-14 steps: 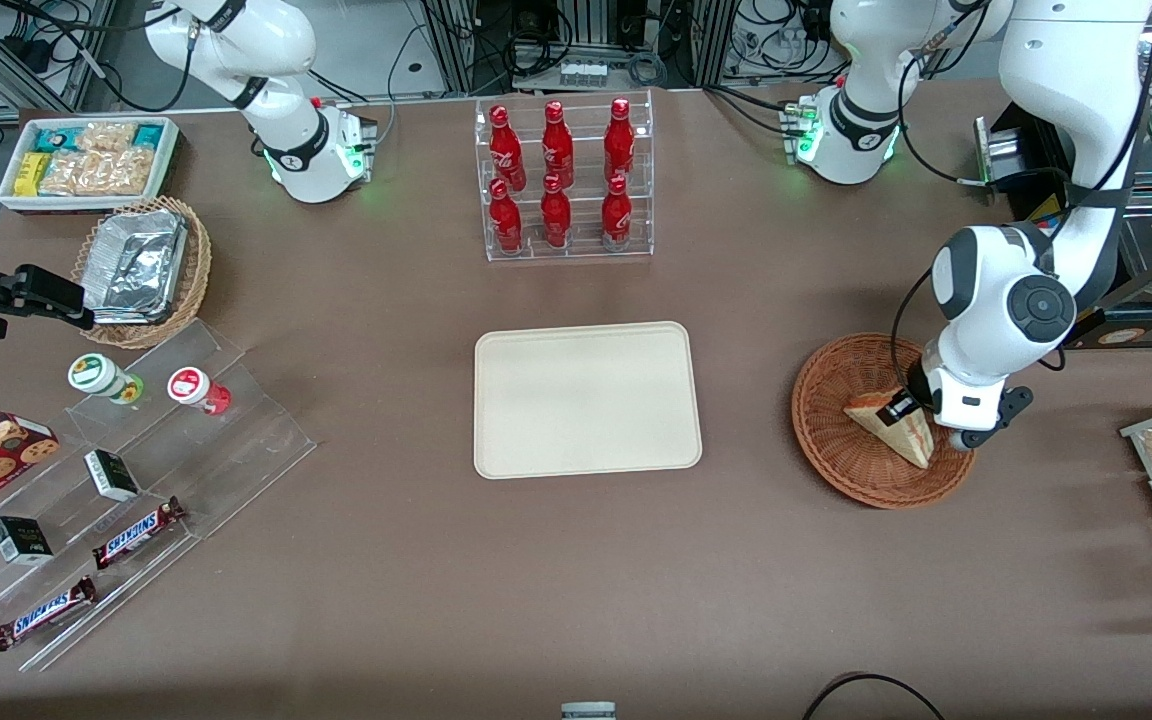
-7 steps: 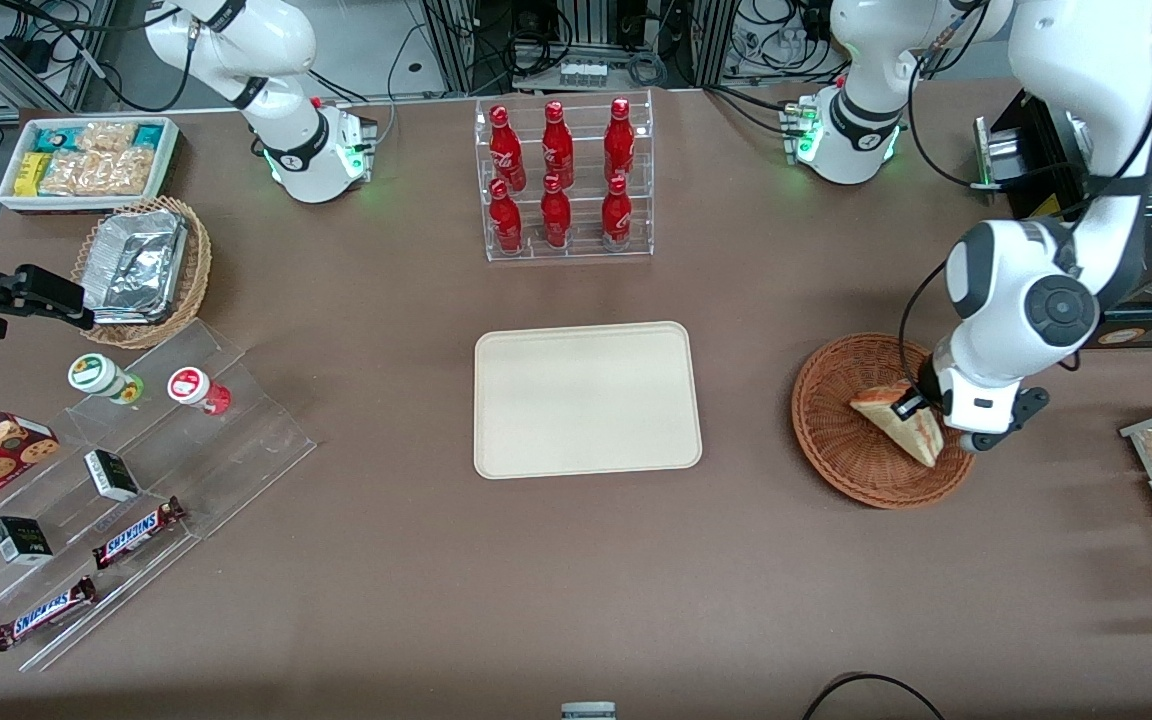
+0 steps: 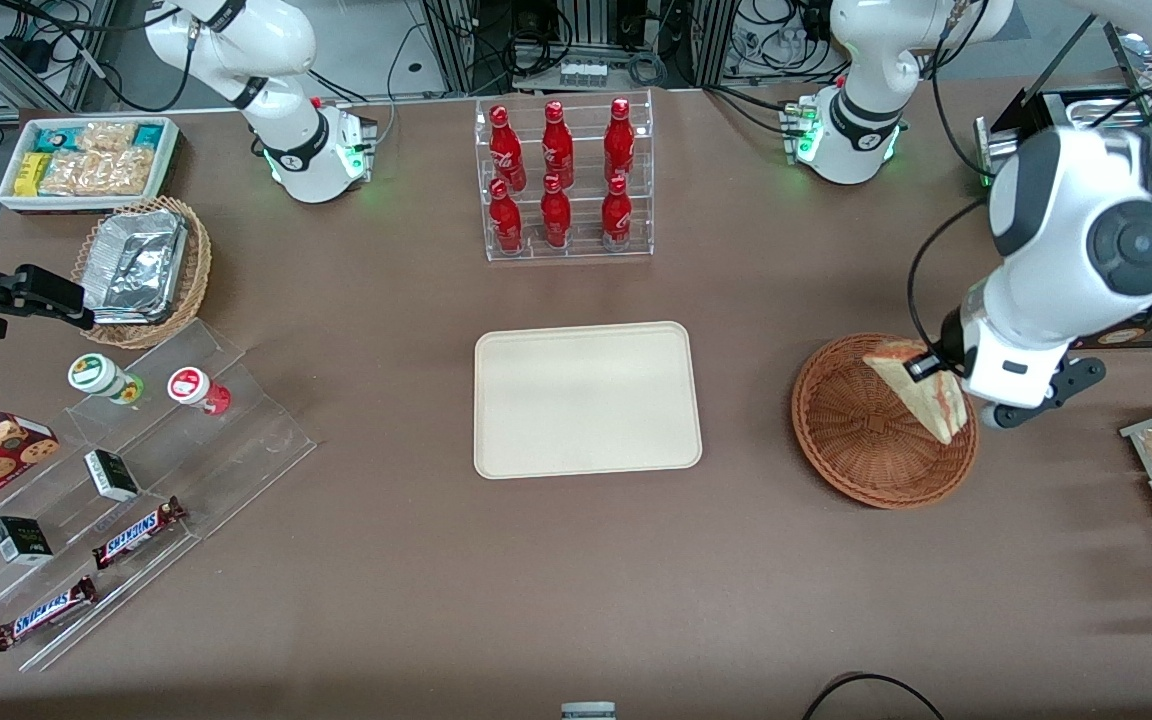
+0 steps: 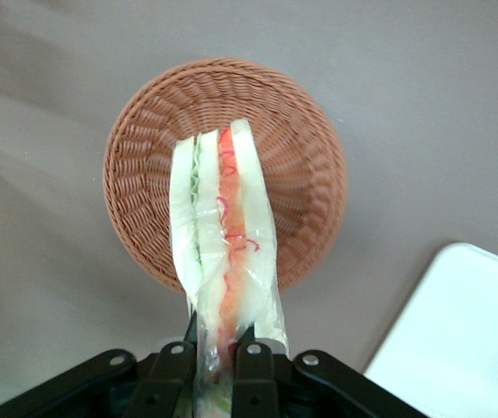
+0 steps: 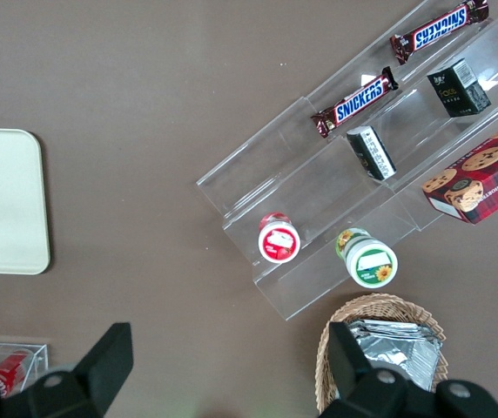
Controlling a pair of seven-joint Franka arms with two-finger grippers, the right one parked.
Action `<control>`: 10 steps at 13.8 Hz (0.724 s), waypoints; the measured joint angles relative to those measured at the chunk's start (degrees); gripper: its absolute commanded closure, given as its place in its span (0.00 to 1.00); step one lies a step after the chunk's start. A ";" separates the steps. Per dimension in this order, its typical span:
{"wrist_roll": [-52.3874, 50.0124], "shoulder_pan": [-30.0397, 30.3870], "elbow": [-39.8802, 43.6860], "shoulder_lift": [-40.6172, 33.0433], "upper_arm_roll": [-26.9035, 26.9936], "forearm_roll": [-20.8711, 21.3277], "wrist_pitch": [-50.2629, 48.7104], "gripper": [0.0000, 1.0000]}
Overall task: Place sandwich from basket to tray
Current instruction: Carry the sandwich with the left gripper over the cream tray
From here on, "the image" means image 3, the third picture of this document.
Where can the red lid cup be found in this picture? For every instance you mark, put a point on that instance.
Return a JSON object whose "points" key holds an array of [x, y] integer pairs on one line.
{"points": [[191, 386]]}

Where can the green lid cup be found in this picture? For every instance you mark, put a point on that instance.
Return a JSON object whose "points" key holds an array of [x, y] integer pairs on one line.
{"points": [[96, 374]]}

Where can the light wicker basket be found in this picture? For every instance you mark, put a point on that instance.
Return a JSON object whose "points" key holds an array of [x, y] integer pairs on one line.
{"points": [[198, 270]]}

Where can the triangular sandwich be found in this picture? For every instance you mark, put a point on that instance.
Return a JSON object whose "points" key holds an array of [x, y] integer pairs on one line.
{"points": [[931, 405]]}

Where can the white snack bin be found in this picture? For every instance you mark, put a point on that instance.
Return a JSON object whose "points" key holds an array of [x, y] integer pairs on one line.
{"points": [[168, 165]]}

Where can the beige plastic tray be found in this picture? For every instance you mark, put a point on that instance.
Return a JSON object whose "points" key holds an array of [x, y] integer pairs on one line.
{"points": [[586, 400]]}

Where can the small black carton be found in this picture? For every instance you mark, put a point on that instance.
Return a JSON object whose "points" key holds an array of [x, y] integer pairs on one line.
{"points": [[111, 476], [21, 541]]}

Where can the clear acrylic stepped display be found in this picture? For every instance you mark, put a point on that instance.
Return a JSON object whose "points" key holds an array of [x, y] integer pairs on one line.
{"points": [[236, 440]]}

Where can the brown wicker basket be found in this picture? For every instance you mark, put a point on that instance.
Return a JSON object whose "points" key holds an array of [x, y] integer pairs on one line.
{"points": [[836, 440]]}

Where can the stack of foil trays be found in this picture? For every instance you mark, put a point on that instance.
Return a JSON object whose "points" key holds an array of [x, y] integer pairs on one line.
{"points": [[136, 265]]}

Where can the black sealing machine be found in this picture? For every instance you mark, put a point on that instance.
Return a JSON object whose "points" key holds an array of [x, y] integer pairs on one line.
{"points": [[1056, 108]]}

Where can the clear bag of crackers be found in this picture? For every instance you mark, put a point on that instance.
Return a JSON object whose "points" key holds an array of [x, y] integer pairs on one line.
{"points": [[66, 174], [106, 136], [124, 170]]}

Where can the white power strip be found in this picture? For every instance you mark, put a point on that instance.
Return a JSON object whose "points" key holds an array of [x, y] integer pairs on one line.
{"points": [[583, 73]]}

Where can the teal snack packet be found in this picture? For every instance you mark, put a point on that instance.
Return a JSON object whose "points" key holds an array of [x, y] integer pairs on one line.
{"points": [[148, 134], [54, 138]]}

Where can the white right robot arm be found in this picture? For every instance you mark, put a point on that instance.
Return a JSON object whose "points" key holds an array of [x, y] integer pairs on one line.
{"points": [[276, 40]]}

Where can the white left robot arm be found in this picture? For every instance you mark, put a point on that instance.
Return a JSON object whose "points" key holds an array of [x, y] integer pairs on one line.
{"points": [[1096, 230]]}

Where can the red cola bottle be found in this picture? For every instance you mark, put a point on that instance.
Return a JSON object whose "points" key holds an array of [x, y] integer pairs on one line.
{"points": [[617, 218], [506, 222], [506, 150], [619, 142], [558, 148], [556, 218]]}

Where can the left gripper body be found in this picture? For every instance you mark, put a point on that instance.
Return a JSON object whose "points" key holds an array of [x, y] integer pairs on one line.
{"points": [[948, 347]]}

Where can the yellow snack packet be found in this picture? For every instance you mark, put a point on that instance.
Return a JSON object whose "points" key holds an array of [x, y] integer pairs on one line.
{"points": [[31, 173]]}

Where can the snickers bar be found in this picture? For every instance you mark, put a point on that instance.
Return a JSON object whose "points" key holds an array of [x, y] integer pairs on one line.
{"points": [[44, 613], [136, 534]]}

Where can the aluminium frame rack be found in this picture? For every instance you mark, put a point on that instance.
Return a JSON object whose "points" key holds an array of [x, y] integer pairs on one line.
{"points": [[476, 40]]}

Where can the small grey box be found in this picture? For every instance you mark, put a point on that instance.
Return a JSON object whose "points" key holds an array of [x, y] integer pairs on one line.
{"points": [[588, 711]]}

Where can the clear acrylic bottle rack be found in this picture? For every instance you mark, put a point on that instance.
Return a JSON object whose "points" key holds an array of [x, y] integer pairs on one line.
{"points": [[586, 240]]}

